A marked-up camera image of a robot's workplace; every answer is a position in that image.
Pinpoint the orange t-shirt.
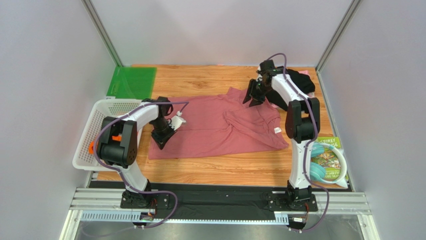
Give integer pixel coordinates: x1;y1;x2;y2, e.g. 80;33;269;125
88;135;122;155

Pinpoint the dusty red t-shirt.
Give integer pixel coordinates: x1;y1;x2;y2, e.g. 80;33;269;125
148;87;289;160

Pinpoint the aluminium frame rail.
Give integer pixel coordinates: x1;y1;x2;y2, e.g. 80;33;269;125
60;187;379;240

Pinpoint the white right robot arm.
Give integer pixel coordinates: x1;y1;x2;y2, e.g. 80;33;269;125
243;59;321;205

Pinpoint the white cable duct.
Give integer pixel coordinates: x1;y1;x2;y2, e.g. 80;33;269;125
80;210;289;226

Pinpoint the white plastic laundry basket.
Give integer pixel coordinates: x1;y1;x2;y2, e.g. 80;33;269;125
72;98;142;172

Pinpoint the pink folded t-shirt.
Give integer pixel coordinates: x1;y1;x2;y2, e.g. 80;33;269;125
271;69;315;109

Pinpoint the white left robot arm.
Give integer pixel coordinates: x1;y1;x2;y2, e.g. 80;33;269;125
89;96;177;204

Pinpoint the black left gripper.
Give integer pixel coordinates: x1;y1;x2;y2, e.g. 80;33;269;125
151;117;178;150

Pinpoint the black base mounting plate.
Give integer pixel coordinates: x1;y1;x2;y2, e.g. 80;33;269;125
88;181;319;221

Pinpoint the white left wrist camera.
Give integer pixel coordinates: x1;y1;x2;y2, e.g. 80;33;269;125
169;111;187;131

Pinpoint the green plastic folder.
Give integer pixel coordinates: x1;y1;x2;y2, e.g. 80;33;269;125
106;66;157;100

